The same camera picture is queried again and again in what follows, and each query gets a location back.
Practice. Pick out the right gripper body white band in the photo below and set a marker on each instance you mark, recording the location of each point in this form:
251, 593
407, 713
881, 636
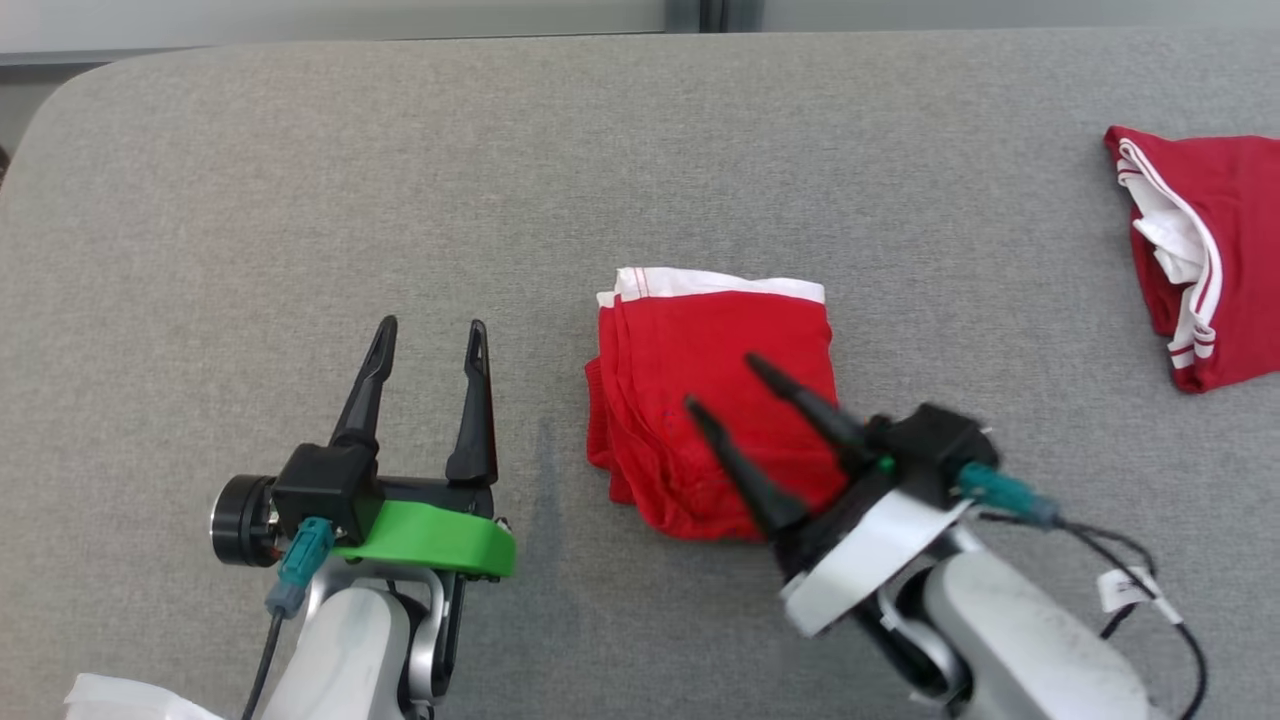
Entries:
870, 560

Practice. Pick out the red shorts white waistband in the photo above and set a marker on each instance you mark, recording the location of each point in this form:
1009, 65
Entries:
700, 360

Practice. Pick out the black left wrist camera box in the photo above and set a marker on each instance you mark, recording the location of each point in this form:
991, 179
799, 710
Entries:
325, 490

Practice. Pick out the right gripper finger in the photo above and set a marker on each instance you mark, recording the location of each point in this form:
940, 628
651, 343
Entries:
815, 410
745, 470

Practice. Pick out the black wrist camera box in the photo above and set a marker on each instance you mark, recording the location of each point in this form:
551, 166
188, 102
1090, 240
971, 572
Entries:
935, 450
325, 490

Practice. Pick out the grey fabric sofa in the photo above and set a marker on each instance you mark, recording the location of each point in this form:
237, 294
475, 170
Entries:
400, 200

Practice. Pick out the grey partition post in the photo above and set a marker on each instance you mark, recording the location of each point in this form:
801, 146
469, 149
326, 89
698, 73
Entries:
715, 14

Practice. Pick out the red white numbered jersey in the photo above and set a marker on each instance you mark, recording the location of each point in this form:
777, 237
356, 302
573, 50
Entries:
1240, 250

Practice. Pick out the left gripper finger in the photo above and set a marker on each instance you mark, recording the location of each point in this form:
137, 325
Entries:
474, 410
365, 385

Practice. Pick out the grey wall baseboard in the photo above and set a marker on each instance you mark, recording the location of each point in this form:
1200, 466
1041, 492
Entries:
60, 58

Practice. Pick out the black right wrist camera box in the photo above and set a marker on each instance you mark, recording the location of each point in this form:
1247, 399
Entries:
935, 450

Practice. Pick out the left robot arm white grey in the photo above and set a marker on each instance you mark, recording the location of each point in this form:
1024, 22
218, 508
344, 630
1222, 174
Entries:
350, 650

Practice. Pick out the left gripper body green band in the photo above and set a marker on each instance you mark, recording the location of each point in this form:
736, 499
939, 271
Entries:
430, 535

